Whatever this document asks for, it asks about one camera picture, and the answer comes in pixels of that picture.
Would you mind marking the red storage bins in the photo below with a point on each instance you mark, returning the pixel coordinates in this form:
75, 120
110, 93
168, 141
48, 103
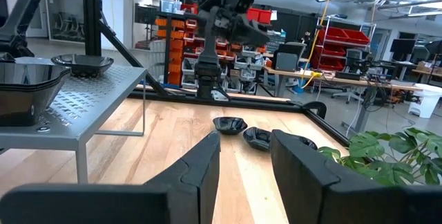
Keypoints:
259, 15

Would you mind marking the black leaf-shaped mini plate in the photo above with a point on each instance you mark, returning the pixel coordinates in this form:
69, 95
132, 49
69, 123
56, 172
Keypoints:
309, 143
229, 126
257, 139
83, 66

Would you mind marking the long wooden work table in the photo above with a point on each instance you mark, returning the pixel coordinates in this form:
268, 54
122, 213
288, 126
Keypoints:
345, 80

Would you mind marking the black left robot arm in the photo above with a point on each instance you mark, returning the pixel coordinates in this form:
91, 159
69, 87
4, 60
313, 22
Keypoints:
207, 61

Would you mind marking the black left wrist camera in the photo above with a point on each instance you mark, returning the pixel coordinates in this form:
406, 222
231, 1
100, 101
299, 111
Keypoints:
241, 0

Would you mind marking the black computer monitor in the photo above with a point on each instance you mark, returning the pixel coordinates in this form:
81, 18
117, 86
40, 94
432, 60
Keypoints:
402, 46

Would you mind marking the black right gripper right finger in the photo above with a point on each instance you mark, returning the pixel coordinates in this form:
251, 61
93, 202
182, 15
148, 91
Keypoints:
328, 200

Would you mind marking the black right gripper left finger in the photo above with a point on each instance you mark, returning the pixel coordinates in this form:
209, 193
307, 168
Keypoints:
103, 203

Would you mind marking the grey parts bin stack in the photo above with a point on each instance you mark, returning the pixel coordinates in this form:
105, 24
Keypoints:
248, 73

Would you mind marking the grey perforated metal shelf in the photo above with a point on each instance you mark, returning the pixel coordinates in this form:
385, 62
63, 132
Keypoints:
96, 96

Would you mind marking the orange parts bin rack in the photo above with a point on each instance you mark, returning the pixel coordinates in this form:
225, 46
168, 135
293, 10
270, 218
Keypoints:
176, 44

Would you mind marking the black aluminium table frame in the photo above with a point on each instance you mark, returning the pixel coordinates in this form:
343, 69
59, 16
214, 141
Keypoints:
91, 16

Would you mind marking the green plant in white pot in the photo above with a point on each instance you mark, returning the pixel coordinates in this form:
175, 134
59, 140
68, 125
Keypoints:
380, 161

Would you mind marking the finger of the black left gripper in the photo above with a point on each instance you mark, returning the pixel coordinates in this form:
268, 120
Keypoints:
252, 39
253, 27

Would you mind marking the black wavy square plate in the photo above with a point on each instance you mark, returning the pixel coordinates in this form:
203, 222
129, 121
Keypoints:
20, 106
20, 70
34, 85

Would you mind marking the red bin shelf rack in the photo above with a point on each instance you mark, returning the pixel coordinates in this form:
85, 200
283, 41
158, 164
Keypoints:
333, 35

